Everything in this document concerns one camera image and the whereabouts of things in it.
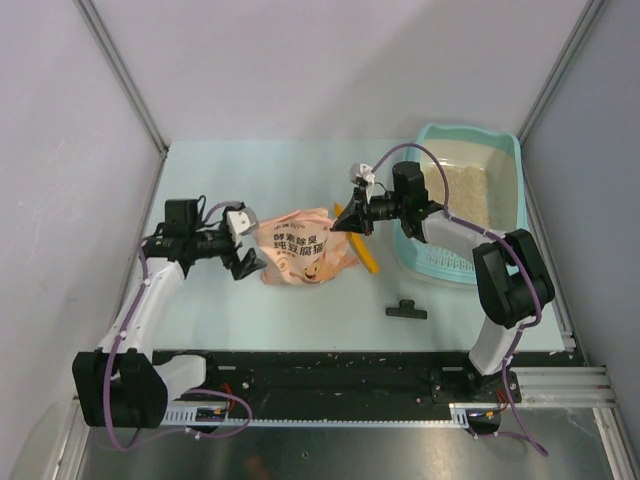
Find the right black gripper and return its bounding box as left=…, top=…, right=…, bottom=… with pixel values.
left=331, top=186, right=406, bottom=237

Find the yellow plastic litter scoop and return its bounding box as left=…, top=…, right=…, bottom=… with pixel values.
left=329, top=232, right=380, bottom=275

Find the pink cat litter bag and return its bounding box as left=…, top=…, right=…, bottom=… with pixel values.
left=253, top=208, right=359, bottom=286

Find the black bag clip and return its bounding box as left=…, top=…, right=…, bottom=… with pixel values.
left=385, top=299, right=428, bottom=320

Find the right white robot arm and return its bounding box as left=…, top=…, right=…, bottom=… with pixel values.
left=332, top=161, right=555, bottom=401

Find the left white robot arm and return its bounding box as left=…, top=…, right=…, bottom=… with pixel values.
left=72, top=198, right=266, bottom=429

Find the clean litter in box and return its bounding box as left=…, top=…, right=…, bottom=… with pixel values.
left=443, top=165, right=501, bottom=229

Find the teal plastic litter box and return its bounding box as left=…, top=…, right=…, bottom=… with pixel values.
left=393, top=123, right=528, bottom=285

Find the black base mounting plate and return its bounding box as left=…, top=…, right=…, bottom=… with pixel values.
left=149, top=349, right=524, bottom=404

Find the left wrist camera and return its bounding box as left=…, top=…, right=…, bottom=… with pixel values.
left=225, top=207, right=259, bottom=245

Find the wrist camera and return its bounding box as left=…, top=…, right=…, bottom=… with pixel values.
left=349, top=163, right=375, bottom=201
left=225, top=207, right=259, bottom=245

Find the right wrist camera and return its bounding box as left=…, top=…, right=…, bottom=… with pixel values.
left=349, top=163, right=375, bottom=201

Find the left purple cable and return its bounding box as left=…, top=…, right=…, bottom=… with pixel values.
left=102, top=199, right=254, bottom=451

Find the grey slotted cable duct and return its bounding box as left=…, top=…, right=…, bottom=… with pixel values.
left=161, top=399, right=468, bottom=428

